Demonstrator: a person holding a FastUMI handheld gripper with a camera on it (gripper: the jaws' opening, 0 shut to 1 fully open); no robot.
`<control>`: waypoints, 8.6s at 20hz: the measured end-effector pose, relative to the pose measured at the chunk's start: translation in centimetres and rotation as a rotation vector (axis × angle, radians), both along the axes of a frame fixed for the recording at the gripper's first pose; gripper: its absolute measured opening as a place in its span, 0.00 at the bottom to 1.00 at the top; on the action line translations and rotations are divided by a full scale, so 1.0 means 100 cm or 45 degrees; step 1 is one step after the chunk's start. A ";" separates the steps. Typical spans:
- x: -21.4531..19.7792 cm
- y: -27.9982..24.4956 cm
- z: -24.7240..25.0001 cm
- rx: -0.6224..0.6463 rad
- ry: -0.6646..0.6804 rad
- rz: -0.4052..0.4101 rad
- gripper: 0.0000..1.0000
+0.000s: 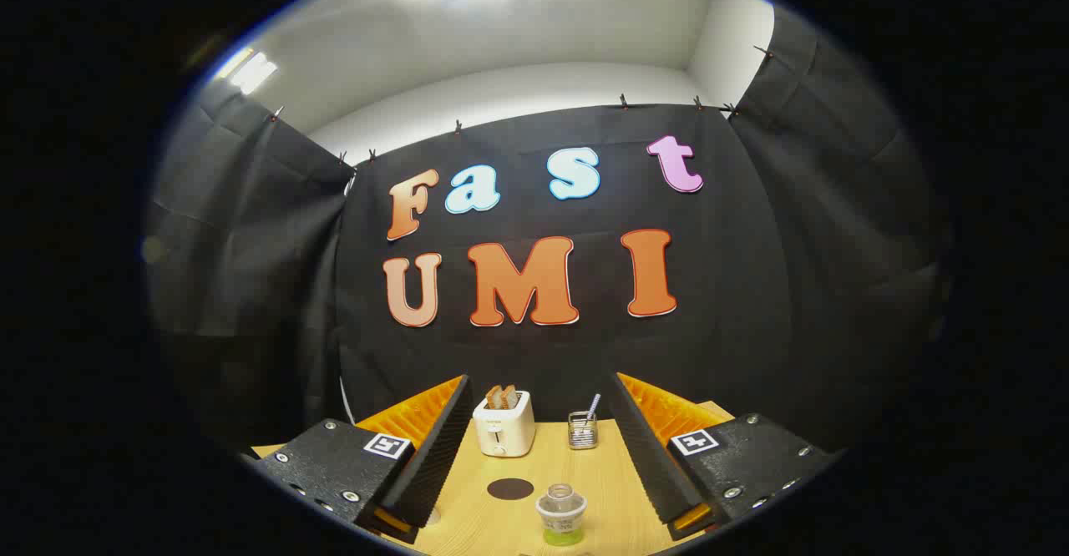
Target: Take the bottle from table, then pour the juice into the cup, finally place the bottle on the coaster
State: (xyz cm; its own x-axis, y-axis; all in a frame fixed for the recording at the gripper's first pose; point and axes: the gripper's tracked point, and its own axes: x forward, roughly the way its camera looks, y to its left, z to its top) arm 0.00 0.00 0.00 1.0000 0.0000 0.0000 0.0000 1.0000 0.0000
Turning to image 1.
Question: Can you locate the white toaster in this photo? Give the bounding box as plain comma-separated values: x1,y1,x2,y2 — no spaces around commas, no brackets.
473,391,536,458

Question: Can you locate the black backdrop cloth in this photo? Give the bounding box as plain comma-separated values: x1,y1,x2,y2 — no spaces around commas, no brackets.
144,7,953,457

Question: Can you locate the clear juice bottle white label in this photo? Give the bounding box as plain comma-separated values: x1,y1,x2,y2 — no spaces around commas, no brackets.
535,483,588,547

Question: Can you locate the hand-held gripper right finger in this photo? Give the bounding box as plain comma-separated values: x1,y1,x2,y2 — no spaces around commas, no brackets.
605,372,840,542

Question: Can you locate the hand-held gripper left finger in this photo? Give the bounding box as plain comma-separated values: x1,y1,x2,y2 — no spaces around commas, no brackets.
251,375,474,544

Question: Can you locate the metal wire holder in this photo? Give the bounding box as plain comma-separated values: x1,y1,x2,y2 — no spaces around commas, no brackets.
568,411,600,451

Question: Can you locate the wooden table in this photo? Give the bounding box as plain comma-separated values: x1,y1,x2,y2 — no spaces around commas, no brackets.
251,400,736,556

